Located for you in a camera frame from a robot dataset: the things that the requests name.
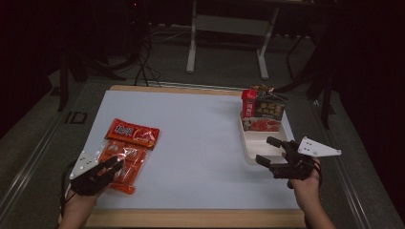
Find black tripod stand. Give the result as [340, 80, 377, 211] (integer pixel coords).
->
[271, 31, 337, 130]

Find red and black food packet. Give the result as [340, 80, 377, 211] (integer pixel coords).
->
[241, 89, 289, 133]

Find orange clear-window snack bag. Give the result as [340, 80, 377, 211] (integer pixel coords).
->
[98, 117, 160, 196]

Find black floor cables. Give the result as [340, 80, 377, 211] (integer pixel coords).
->
[133, 28, 192, 88]

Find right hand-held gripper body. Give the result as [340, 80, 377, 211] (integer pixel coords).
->
[270, 136, 342, 181]

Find gold food packet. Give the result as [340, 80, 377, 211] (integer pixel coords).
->
[249, 84, 275, 94]

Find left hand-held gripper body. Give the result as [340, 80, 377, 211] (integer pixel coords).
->
[70, 152, 109, 197]

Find white table mat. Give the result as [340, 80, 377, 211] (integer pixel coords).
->
[87, 90, 300, 211]

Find person's left hand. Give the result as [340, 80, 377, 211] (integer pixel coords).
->
[65, 189, 107, 213]

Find black metal stand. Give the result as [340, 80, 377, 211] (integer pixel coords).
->
[56, 47, 127, 113]

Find white metal stand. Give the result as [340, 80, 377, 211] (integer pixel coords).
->
[185, 0, 281, 80]

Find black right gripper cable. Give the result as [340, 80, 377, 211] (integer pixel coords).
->
[313, 159, 323, 189]

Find white divided plastic box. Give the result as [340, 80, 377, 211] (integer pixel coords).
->
[239, 109, 290, 166]

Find person's right hand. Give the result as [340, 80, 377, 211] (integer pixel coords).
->
[287, 164, 322, 205]

